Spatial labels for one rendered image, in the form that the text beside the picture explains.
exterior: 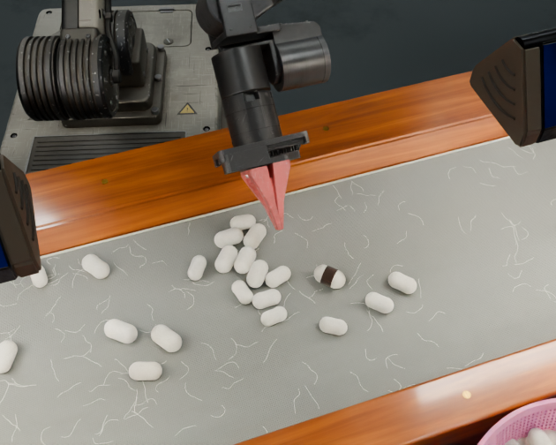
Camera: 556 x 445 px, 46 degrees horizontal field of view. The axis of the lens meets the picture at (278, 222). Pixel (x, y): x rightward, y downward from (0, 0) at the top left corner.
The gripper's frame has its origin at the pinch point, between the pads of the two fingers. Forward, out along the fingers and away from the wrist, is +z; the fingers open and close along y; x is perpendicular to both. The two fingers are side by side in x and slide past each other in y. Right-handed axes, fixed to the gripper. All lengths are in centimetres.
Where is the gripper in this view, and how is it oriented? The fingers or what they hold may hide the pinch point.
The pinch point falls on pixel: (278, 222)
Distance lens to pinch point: 73.7
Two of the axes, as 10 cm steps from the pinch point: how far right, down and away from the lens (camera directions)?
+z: 2.4, 9.7, 0.5
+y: 9.5, -2.5, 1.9
